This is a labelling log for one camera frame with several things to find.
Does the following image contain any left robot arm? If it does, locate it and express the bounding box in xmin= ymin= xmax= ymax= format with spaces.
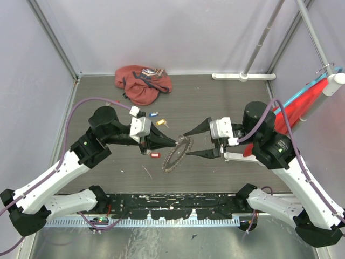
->
xmin=1 ymin=106 xmax=177 ymax=237

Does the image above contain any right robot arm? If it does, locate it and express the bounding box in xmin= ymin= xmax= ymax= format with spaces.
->
xmin=186 ymin=101 xmax=344 ymax=248

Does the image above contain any key with red white tag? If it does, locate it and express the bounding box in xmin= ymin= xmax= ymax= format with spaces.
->
xmin=147 ymin=150 xmax=161 ymax=158

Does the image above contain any key with yellow tag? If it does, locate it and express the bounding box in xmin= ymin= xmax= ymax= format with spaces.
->
xmin=156 ymin=119 xmax=169 ymax=128

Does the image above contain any key with blue tag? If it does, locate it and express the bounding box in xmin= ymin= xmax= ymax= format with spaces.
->
xmin=149 ymin=112 xmax=159 ymax=117

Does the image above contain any red crumpled shirt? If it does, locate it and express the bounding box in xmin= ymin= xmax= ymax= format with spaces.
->
xmin=114 ymin=65 xmax=173 ymax=106

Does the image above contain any white rack base bar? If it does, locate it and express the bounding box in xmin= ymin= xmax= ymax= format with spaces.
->
xmin=212 ymin=73 xmax=277 ymax=82

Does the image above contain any red cloth on hanger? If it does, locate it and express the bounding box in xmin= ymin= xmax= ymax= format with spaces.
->
xmin=242 ymin=78 xmax=329 ymax=158

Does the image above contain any grey rack pole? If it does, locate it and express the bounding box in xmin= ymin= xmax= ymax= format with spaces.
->
xmin=242 ymin=0 xmax=284 ymax=74

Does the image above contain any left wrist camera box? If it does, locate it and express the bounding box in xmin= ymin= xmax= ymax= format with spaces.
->
xmin=129 ymin=117 xmax=151 ymax=138

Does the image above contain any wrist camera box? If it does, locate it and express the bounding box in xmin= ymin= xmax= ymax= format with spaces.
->
xmin=209 ymin=117 xmax=239 ymax=146
xmin=129 ymin=117 xmax=151 ymax=138

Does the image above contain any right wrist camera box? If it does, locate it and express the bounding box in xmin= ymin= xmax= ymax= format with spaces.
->
xmin=209 ymin=117 xmax=239 ymax=146

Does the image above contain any white slotted cable duct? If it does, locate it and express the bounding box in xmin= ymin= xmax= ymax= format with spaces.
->
xmin=45 ymin=214 xmax=240 ymax=228

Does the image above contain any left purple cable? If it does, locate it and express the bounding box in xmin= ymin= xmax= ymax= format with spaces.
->
xmin=0 ymin=97 xmax=141 ymax=254

